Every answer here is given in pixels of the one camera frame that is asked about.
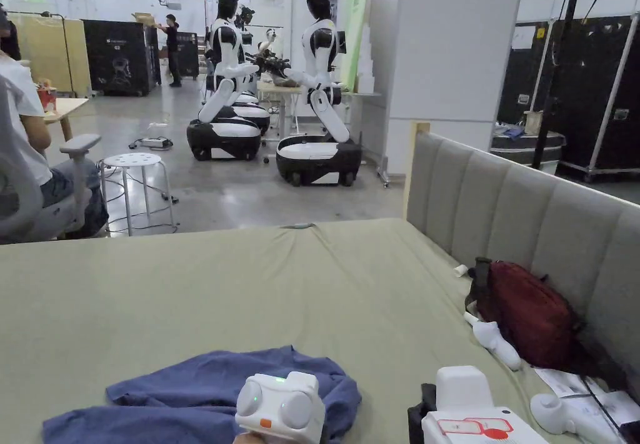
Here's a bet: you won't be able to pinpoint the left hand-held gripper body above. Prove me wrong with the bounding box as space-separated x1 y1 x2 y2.
234 371 326 444

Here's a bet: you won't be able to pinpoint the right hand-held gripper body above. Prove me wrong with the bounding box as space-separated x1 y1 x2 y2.
407 365 544 444

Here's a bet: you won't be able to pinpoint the white hand controller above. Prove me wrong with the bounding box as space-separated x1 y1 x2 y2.
529 392 627 444
463 311 523 370

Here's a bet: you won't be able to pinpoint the dark blue shirt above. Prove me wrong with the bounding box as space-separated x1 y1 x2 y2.
42 345 363 444

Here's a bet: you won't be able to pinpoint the white printed paper sheets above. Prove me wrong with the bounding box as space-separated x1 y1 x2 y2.
534 366 640 428

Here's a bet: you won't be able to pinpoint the dark red bag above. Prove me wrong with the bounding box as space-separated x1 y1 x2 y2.
464 257 585 370

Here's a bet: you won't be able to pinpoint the bed with pale green sheet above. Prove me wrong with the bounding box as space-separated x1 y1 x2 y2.
0 218 640 444

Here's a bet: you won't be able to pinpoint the grey padded headboard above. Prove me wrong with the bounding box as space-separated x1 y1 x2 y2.
404 121 640 382

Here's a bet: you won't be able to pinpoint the white round stool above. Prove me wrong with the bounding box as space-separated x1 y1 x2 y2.
99 151 179 238

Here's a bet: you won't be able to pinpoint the white power strip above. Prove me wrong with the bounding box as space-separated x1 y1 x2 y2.
127 136 174 151

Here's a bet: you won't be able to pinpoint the white and black humanoid robot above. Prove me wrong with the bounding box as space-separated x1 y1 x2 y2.
186 0 264 161
232 6 272 136
275 0 363 187

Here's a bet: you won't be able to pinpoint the white desk with clutter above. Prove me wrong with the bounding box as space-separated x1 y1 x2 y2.
255 79 382 139

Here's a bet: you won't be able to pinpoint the grey office chair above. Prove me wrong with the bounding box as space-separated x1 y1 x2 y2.
0 74 104 245

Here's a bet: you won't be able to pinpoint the black flight case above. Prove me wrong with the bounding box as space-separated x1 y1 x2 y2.
497 13 640 183

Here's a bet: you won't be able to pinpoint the black pole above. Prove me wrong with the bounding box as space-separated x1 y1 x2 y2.
531 0 587 170

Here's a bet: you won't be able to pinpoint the light wooden table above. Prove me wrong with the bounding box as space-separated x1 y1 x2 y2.
42 96 91 143

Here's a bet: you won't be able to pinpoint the black crate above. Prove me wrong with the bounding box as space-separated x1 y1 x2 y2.
81 18 163 98

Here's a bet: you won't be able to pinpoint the red paper cup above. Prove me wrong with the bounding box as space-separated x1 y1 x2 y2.
36 78 58 115

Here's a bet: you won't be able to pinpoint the black cable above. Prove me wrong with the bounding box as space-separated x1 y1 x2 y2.
581 376 632 444

